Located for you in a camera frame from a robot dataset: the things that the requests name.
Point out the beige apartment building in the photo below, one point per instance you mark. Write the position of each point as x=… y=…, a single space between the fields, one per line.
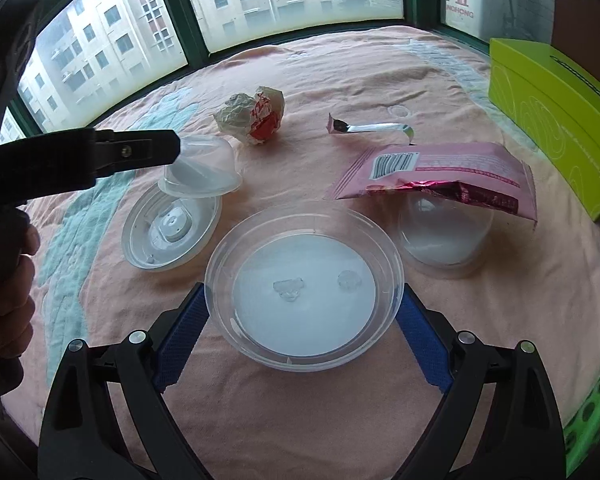
x=105 y=35

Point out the clear round plastic bowl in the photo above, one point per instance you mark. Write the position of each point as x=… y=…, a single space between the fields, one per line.
x=305 y=320

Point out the pink snack packet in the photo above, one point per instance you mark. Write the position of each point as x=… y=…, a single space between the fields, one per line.
x=455 y=165

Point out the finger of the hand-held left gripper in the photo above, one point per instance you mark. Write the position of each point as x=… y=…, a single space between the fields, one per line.
x=140 y=152

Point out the pink printed blanket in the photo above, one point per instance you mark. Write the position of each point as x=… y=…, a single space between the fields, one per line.
x=290 y=75

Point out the round clear plastic lid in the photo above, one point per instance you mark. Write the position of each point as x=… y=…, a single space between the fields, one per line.
x=170 y=230

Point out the green perforated plastic basket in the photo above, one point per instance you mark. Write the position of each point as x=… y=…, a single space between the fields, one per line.
x=595 y=425

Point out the person's left hand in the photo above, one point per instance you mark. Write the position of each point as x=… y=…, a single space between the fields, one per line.
x=10 y=285

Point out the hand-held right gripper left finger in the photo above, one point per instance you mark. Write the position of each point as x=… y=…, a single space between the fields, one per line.
x=180 y=345

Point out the green tissue box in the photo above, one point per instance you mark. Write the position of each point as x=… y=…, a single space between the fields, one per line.
x=545 y=110

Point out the clear plastic dome cup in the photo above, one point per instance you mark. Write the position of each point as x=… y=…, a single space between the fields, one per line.
x=205 y=170

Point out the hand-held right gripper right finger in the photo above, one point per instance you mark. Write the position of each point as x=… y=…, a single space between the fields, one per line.
x=427 y=350

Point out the paper wrapper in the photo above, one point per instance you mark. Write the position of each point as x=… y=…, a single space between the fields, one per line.
x=250 y=115

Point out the silver torn wrapper strip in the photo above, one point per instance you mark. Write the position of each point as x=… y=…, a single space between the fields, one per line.
x=340 y=125

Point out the dark green window frame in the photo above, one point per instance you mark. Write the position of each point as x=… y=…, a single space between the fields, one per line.
x=190 y=25

